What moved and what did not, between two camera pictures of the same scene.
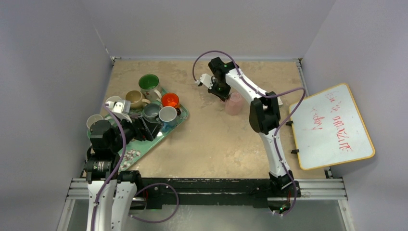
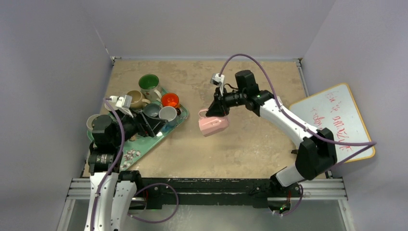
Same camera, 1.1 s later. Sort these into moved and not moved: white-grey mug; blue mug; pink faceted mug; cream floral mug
Moved: pink faceted mug
Not moved: cream floral mug; white-grey mug; blue mug
